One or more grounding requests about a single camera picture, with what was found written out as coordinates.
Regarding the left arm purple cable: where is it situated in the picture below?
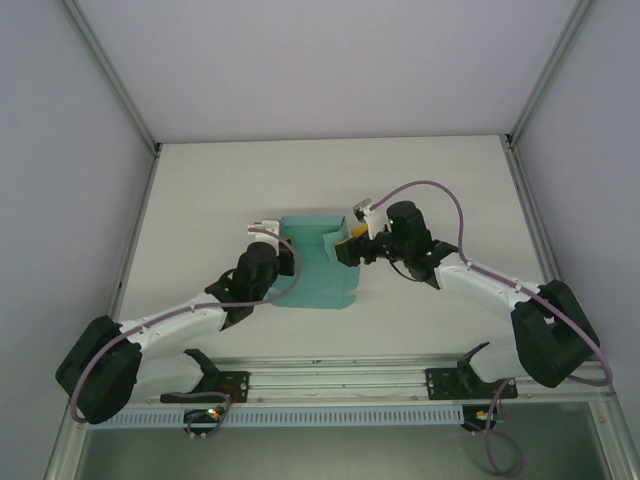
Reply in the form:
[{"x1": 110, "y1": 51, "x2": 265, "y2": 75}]
[{"x1": 72, "y1": 227, "x2": 301, "y2": 441}]

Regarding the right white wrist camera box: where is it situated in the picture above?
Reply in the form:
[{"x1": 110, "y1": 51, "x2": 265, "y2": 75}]
[{"x1": 351, "y1": 197, "x2": 390, "y2": 237}]

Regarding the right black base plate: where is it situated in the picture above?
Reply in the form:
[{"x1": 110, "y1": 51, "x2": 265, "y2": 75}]
[{"x1": 424, "y1": 367, "x2": 518, "y2": 401}]

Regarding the aluminium frame post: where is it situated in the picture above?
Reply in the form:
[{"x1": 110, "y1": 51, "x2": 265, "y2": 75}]
[
  {"x1": 62, "y1": 0, "x2": 164, "y2": 154},
  {"x1": 504, "y1": 0, "x2": 599, "y2": 149}
]

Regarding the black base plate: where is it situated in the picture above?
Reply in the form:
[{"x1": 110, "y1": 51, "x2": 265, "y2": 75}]
[
  {"x1": 159, "y1": 370, "x2": 251, "y2": 405},
  {"x1": 424, "y1": 367, "x2": 518, "y2": 401}
]

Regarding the light blue slotted cable duct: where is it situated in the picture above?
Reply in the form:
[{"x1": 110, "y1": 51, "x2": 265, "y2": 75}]
[{"x1": 88, "y1": 405, "x2": 466, "y2": 430}]

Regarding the teal paper box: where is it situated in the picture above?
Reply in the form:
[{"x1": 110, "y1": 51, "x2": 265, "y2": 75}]
[{"x1": 269, "y1": 214, "x2": 362, "y2": 311}]

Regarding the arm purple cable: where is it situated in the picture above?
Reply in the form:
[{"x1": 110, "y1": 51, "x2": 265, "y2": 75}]
[
  {"x1": 72, "y1": 227, "x2": 301, "y2": 441},
  {"x1": 372, "y1": 178, "x2": 615, "y2": 475}
]

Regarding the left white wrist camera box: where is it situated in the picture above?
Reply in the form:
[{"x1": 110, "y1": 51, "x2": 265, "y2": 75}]
[{"x1": 247, "y1": 218, "x2": 282, "y2": 247}]

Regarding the aluminium table side rail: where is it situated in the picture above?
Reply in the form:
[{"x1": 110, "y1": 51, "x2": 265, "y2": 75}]
[
  {"x1": 97, "y1": 144, "x2": 164, "y2": 369},
  {"x1": 502, "y1": 134, "x2": 586, "y2": 361}
]

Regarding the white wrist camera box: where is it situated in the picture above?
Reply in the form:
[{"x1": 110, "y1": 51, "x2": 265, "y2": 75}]
[
  {"x1": 247, "y1": 218, "x2": 282, "y2": 247},
  {"x1": 351, "y1": 197, "x2": 390, "y2": 237}
]

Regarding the left black connector board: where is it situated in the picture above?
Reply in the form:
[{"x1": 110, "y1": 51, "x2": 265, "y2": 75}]
[{"x1": 183, "y1": 407, "x2": 226, "y2": 436}]

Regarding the aluminium mounting rail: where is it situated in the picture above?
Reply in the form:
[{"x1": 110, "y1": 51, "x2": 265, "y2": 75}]
[{"x1": 69, "y1": 352, "x2": 616, "y2": 406}]

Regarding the black connector board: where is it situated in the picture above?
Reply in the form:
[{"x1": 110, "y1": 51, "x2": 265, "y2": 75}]
[
  {"x1": 183, "y1": 407, "x2": 226, "y2": 436},
  {"x1": 462, "y1": 404, "x2": 506, "y2": 432}
]

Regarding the right black connector board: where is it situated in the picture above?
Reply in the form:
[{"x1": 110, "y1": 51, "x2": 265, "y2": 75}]
[{"x1": 462, "y1": 404, "x2": 506, "y2": 432}]

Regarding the grey metal sheet panel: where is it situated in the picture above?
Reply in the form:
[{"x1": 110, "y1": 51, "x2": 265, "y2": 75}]
[{"x1": 74, "y1": 402, "x2": 601, "y2": 480}]

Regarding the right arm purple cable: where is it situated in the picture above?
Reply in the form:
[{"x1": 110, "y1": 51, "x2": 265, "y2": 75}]
[{"x1": 372, "y1": 178, "x2": 615, "y2": 475}]

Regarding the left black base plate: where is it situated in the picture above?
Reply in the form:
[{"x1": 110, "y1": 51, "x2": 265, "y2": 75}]
[{"x1": 159, "y1": 370, "x2": 251, "y2": 405}]

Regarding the aluminium lower frame profile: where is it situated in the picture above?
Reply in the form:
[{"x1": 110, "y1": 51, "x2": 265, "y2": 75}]
[
  {"x1": 589, "y1": 399, "x2": 640, "y2": 480},
  {"x1": 44, "y1": 404, "x2": 94, "y2": 480}
]

